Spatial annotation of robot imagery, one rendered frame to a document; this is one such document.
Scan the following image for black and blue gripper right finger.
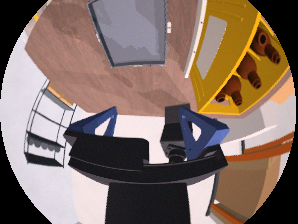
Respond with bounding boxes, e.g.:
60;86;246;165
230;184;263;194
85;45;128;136
179;106;230;160

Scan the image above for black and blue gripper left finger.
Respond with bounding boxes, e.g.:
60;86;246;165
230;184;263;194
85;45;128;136
67;106;118;136

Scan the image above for yellow divided crate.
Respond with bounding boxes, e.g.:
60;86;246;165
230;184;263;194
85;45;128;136
189;0;290;115

